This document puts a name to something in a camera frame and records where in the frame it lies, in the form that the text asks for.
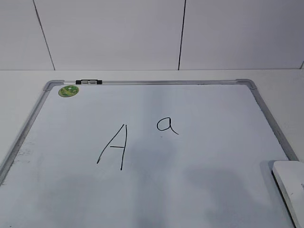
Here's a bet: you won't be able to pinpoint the white whiteboard eraser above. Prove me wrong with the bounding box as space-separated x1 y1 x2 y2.
272 161 304 228

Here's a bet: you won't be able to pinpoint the white aluminium-framed whiteboard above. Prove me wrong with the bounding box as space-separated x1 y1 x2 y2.
0 79 299 228

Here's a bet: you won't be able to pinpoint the black board hanger clip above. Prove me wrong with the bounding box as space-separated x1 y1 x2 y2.
76 79 103 85

